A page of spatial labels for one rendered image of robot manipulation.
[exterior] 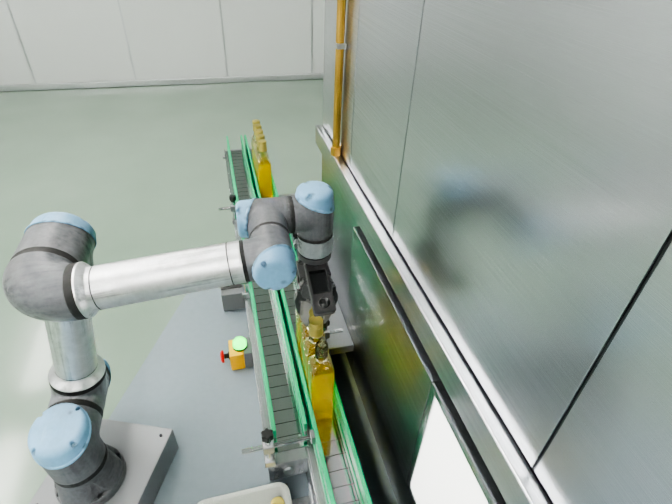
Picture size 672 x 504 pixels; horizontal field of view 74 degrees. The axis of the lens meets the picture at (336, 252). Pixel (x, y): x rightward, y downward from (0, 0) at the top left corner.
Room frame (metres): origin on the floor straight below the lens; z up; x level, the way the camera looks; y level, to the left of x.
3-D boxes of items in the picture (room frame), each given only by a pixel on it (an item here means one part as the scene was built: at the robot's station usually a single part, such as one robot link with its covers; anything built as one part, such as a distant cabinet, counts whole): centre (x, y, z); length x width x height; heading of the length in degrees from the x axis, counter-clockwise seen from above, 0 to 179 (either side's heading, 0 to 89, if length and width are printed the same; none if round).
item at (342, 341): (1.37, 0.11, 0.84); 0.95 x 0.09 x 0.11; 16
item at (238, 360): (0.95, 0.29, 0.79); 0.07 x 0.07 x 0.07; 16
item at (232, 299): (1.22, 0.37, 0.79); 0.08 x 0.08 x 0.08; 16
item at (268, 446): (0.56, 0.11, 0.95); 0.17 x 0.03 x 0.12; 106
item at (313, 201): (0.77, 0.05, 1.45); 0.09 x 0.08 x 0.11; 104
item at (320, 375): (0.70, 0.02, 0.99); 0.06 x 0.06 x 0.21; 15
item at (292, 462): (0.56, 0.09, 0.85); 0.09 x 0.04 x 0.07; 106
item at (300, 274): (0.78, 0.05, 1.29); 0.09 x 0.08 x 0.12; 14
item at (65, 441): (0.52, 0.57, 1.00); 0.13 x 0.12 x 0.14; 14
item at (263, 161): (1.77, 0.33, 1.02); 0.06 x 0.06 x 0.28; 16
